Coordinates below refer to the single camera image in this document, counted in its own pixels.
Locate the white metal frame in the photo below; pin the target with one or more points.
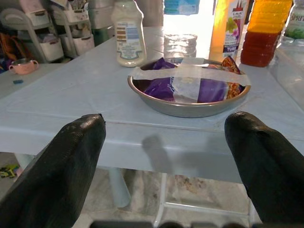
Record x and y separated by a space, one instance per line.
202 204

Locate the orange noodle packet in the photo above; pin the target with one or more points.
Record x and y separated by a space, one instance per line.
234 89

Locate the orange red juice bottle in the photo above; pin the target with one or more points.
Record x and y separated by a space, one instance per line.
261 47

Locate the clear water bottle blue label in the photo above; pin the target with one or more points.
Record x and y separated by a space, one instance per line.
180 42

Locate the long masking tape strip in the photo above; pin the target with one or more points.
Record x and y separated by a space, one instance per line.
154 74

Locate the purple snack packet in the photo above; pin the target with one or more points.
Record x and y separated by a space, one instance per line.
210 91

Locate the light blue plastic table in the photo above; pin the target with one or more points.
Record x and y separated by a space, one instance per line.
71 95

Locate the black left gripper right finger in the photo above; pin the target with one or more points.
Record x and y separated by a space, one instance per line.
266 166

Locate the white storage rack with drawers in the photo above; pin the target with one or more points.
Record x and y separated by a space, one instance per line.
45 45
78 31

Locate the round steel bowl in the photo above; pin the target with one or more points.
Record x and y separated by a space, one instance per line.
180 109

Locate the white mayonnaise squeeze bottle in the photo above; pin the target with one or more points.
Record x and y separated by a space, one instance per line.
129 35

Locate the small blue eraser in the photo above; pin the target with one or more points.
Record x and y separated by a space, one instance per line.
18 81

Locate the green yellow floor toy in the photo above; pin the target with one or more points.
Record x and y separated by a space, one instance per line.
9 171

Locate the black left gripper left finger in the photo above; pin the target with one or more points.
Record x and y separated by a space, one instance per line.
54 171

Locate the grey green storage bin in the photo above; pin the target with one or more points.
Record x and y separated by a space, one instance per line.
102 26

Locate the short masking tape strip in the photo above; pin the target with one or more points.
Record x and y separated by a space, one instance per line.
187 88

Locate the yellow juice bottle grape label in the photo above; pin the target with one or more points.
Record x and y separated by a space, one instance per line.
228 28

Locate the clear soda bottle green label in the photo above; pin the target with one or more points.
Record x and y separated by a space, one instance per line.
295 23

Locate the clear plastic container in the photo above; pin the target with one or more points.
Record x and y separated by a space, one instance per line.
288 66

